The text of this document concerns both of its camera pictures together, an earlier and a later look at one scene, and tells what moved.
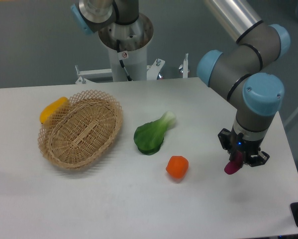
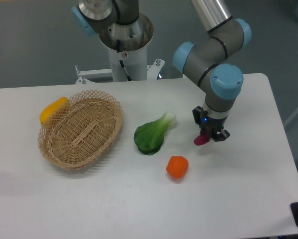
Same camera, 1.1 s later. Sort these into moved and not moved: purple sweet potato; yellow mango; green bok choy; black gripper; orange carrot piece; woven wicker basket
Moved: black gripper; purple sweet potato
Not moved: green bok choy; orange carrot piece; yellow mango; woven wicker basket
